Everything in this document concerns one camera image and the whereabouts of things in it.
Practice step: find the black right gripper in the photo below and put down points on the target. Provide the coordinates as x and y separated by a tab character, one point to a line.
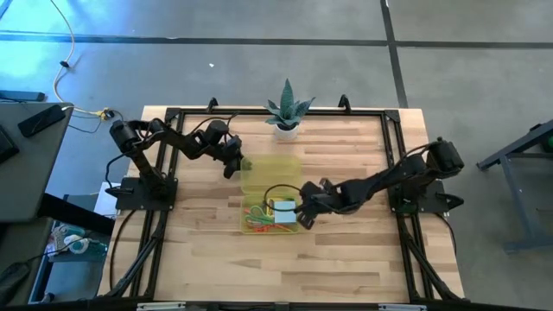
322	199

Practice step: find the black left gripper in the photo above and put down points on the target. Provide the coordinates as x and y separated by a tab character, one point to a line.
233	151

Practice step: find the blue sticky note pad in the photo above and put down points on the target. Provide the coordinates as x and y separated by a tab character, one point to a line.
285	212

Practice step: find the yellow translucent pencil case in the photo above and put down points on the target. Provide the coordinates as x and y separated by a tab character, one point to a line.
270	173

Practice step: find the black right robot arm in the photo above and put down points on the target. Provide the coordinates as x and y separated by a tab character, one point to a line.
389	181

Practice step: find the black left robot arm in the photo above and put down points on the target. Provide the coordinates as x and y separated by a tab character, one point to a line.
181	142

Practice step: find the white plant pot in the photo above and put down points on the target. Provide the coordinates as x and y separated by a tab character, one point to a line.
286	134

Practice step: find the green spiky plant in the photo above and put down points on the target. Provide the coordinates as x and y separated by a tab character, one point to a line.
287	103

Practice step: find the white paper sheet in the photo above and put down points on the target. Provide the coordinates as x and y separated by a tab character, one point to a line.
101	205

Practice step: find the clear tape roll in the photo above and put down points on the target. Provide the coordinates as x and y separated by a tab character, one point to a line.
71	242

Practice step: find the black phone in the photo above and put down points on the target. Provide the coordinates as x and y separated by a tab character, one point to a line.
41	121

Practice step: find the blue storage bin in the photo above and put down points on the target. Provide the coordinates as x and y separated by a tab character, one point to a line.
65	281

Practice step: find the dark grey desk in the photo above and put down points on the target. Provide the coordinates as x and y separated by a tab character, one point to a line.
30	173

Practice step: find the grey metal table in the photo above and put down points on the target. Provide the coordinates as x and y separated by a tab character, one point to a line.
518	147

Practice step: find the flat black floor device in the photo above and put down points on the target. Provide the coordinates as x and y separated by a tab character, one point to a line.
21	96

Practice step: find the black keyboard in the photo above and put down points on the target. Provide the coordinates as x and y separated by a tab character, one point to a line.
6	147

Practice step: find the green round object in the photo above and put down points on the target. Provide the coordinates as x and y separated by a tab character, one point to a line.
548	143

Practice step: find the black frame clamp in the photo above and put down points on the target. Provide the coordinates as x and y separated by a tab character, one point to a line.
212	104
344	103

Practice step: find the black aluminium table frame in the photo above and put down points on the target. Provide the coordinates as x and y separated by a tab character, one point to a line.
345	112

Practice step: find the silver metal bracket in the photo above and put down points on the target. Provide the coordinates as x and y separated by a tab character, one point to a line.
160	306
402	307

